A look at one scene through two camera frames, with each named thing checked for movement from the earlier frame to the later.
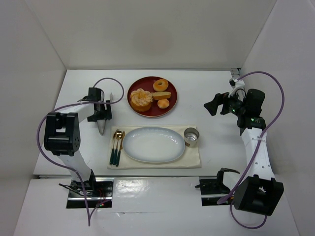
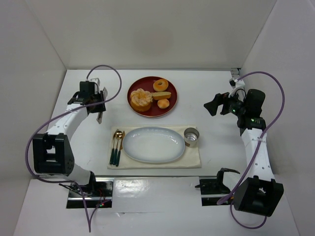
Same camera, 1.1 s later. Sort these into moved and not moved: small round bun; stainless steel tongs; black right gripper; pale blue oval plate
Moved: stainless steel tongs
Not moved: black right gripper; pale blue oval plate; small round bun
